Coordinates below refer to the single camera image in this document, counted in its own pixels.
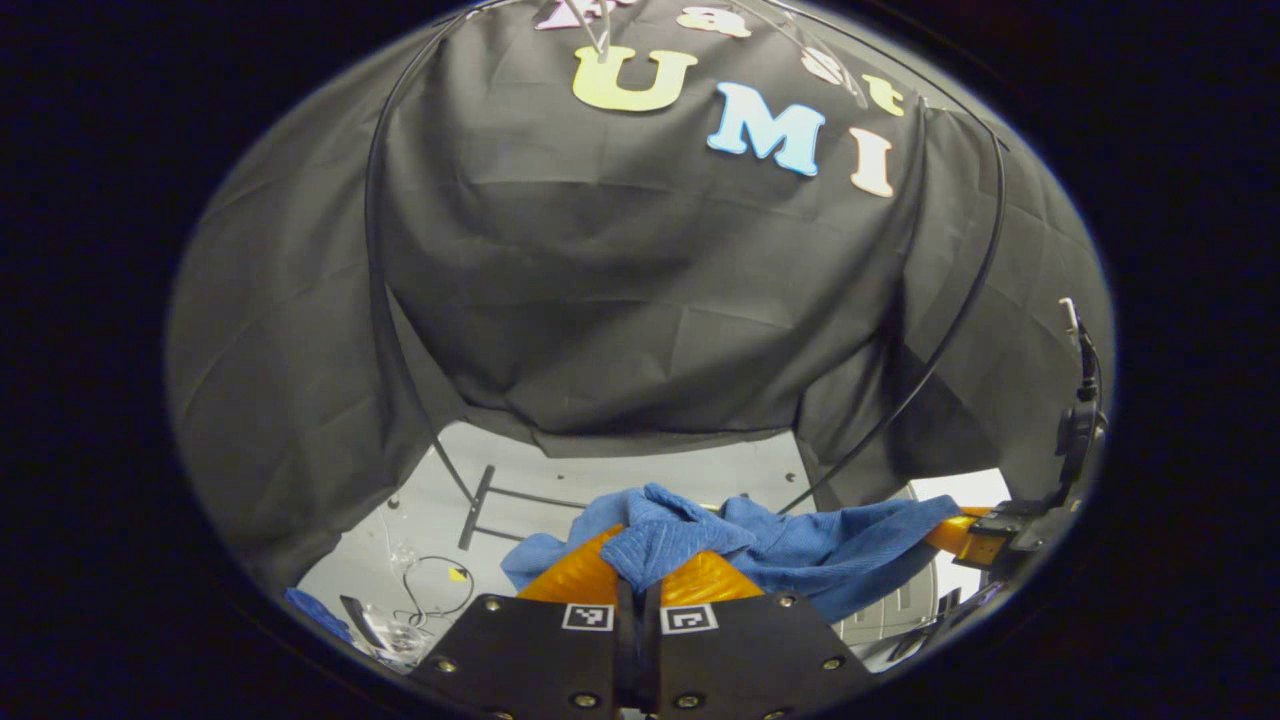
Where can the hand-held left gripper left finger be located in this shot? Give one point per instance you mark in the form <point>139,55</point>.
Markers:
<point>520,660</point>

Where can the blue cloth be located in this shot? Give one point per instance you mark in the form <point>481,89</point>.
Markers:
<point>318,612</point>

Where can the white plastic hanger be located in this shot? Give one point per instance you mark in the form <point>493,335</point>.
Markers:
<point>830,62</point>
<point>598,38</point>

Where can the black metal clothes rack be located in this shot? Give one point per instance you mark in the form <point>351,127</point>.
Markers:
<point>477,508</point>

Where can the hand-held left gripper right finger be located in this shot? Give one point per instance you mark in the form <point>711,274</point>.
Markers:
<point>750,657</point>

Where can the clear plastic item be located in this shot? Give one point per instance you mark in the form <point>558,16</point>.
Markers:
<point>385,630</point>

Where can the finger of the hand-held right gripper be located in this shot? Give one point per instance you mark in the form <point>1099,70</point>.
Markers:
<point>965,540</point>

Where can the white laundry hamper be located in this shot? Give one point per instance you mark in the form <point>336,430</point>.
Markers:
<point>900,605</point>

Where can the black backdrop cloth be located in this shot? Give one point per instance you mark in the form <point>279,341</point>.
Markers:
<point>650,300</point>

